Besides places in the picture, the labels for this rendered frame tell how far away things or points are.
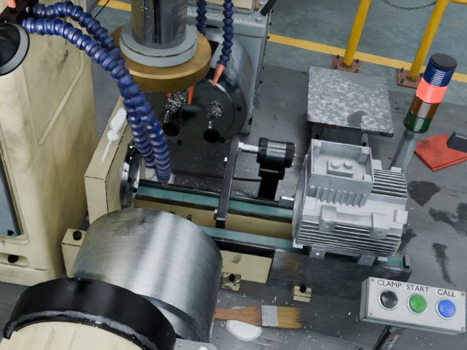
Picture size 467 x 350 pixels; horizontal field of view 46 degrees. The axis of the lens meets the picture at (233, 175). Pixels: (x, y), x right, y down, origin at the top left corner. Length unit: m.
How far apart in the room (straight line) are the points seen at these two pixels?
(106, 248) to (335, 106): 0.92
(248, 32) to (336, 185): 0.53
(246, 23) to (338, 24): 2.57
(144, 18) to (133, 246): 0.35
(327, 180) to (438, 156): 0.73
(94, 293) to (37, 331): 0.06
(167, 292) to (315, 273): 0.48
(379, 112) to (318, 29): 2.26
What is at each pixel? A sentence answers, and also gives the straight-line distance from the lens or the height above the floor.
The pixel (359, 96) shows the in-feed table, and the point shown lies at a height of 0.92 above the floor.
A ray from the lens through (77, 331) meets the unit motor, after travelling 0.58.
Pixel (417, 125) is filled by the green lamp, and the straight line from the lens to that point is 1.41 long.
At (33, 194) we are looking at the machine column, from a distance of 1.04.
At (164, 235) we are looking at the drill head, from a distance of 0.89.
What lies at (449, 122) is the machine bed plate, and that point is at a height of 0.80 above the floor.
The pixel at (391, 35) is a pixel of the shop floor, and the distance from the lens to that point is 4.00.
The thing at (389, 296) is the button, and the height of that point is 1.07.
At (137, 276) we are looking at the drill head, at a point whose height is 1.16.
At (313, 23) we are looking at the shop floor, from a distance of 3.91.
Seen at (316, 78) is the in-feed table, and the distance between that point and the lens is 1.70.
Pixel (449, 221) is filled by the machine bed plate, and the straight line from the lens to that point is 1.58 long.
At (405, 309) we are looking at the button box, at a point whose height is 1.06.
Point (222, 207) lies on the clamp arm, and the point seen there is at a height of 1.03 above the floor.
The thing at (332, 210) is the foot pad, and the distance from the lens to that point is 1.09.
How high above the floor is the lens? 1.86
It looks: 45 degrees down
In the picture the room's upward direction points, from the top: 9 degrees clockwise
